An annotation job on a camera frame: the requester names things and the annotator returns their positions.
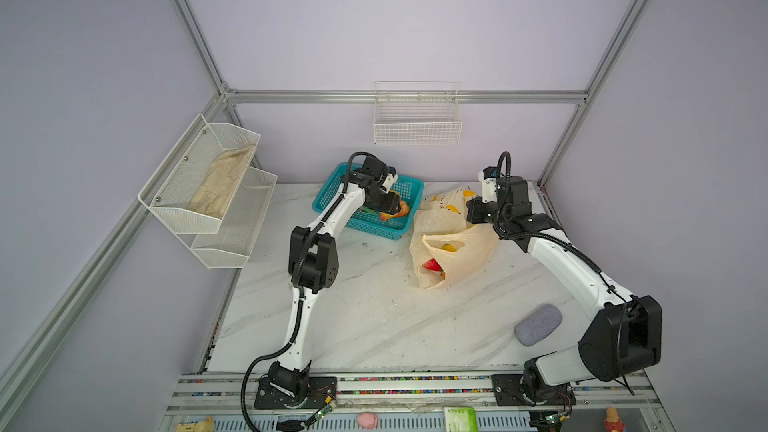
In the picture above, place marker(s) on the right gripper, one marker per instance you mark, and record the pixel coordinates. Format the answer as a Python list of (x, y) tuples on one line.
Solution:
[(472, 205)]

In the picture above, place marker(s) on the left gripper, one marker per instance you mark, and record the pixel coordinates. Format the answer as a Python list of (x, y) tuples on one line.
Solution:
[(390, 204)]

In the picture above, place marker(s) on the beige plastic bag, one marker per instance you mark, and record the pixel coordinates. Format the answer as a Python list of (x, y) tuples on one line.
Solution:
[(441, 219)]

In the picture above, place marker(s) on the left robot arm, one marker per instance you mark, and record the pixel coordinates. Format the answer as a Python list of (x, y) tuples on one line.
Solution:
[(313, 267)]

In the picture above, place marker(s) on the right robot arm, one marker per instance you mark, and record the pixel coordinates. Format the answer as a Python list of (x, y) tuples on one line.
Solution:
[(624, 334)]

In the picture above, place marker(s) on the teal plastic basket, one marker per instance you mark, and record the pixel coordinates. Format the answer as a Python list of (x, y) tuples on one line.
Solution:
[(364, 219)]

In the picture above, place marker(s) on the grey sponge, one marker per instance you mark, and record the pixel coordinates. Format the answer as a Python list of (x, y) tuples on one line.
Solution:
[(538, 325)]

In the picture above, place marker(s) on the beige cloth in shelf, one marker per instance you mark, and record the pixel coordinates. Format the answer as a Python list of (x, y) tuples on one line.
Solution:
[(215, 193)]

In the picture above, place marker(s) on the white mesh lower shelf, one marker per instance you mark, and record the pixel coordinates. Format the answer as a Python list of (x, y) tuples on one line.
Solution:
[(231, 247)]

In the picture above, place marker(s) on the white mesh shelf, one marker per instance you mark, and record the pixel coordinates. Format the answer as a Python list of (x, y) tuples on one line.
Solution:
[(169, 190), (231, 247)]

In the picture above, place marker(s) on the white mesh upper shelf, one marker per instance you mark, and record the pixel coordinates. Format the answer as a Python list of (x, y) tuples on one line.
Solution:
[(169, 190)]

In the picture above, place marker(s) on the green box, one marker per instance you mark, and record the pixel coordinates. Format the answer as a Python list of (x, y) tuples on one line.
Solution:
[(460, 419)]

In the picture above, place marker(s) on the pink pig toy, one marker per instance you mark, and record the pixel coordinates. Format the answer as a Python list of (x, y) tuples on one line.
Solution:
[(368, 420)]

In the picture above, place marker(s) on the yellow toy figure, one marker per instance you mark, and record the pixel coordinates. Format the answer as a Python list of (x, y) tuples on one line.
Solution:
[(206, 425)]

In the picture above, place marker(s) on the white wire wall basket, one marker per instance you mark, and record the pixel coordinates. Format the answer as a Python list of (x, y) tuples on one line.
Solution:
[(407, 113)]

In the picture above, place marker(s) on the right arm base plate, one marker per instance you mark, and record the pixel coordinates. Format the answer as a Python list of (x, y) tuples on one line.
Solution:
[(525, 390)]

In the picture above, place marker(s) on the aluminium front rail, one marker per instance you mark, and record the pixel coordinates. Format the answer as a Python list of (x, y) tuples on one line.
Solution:
[(413, 401)]

